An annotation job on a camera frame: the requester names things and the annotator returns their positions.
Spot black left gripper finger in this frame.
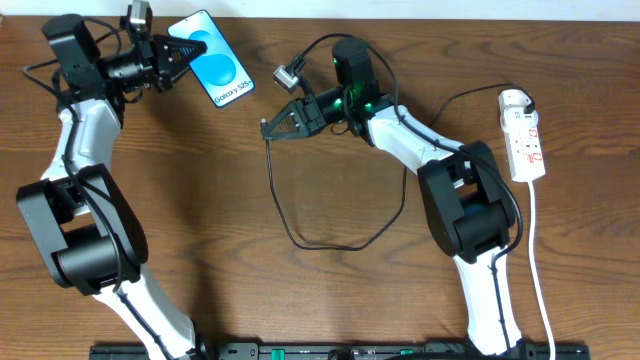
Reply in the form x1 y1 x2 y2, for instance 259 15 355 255
162 63 191 91
152 35 207 68

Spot black USB charging cable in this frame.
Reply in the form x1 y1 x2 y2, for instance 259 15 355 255
260 83 536 252

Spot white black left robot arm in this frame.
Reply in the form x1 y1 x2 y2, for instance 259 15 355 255
16 1 216 359

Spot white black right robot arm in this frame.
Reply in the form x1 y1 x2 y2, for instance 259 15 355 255
261 34 523 358

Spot white power strip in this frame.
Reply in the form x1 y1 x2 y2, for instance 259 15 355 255
498 89 546 183

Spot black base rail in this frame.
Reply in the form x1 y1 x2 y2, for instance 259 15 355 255
88 340 591 360

